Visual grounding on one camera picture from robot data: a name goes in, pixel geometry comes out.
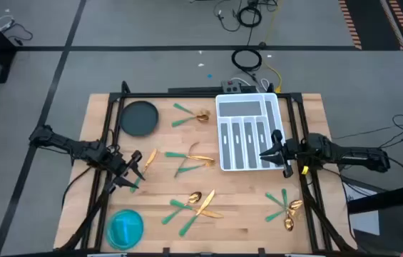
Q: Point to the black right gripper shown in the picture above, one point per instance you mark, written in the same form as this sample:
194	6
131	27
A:
294	151

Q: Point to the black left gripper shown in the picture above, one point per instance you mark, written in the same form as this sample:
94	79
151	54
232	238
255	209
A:
119	164

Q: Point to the white cutlery tray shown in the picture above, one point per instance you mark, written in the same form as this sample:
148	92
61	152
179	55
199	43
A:
238	109

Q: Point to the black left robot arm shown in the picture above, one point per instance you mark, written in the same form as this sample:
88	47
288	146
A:
62	141

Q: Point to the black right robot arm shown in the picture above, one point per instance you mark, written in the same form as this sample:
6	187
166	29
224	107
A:
351	153

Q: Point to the blue translucent round plate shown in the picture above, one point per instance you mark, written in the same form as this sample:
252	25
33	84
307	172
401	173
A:
125	229

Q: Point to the black round plate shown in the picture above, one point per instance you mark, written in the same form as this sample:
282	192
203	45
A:
139	118

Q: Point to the grey power strip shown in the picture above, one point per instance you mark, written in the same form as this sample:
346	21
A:
231	86

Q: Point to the black flat bar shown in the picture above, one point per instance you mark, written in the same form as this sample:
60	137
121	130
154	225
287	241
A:
194	89

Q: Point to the white paper sheet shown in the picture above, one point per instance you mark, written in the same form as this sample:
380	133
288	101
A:
365	223

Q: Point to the black metal table frame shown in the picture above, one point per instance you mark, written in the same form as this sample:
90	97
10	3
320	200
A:
201	95

